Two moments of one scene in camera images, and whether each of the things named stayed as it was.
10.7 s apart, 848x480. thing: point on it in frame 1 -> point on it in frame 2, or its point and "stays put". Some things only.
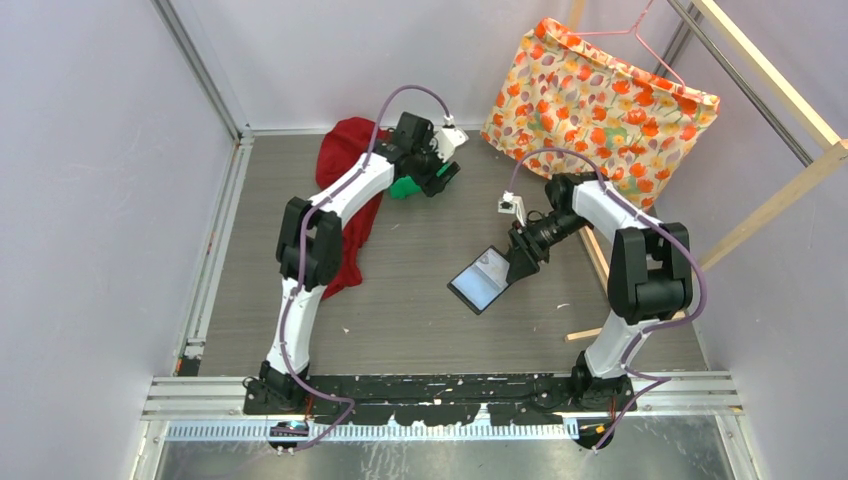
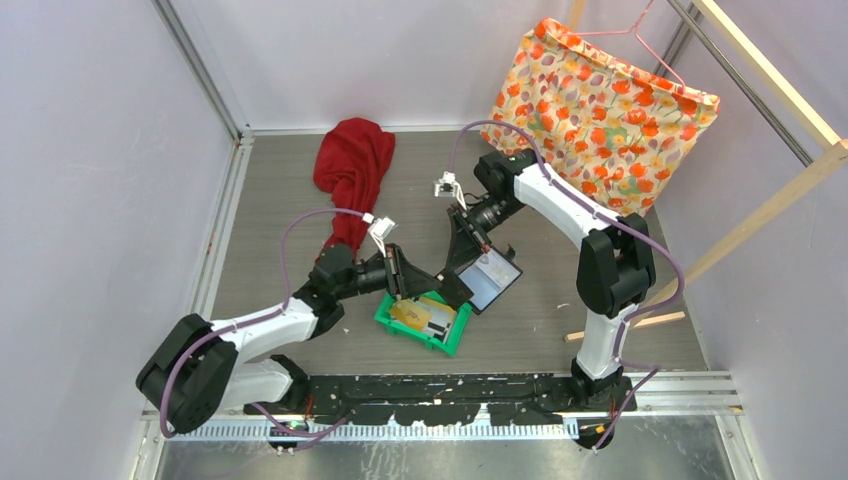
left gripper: x=433 y=183 -> x=404 y=278
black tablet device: x=483 y=280 stays put
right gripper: x=527 y=251 -> x=466 y=243
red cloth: x=342 y=152 stays put
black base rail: x=449 y=401 stays put
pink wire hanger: x=634 y=30 stays put
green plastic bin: x=406 y=186 -> x=449 y=347
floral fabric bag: x=565 y=104 stays put
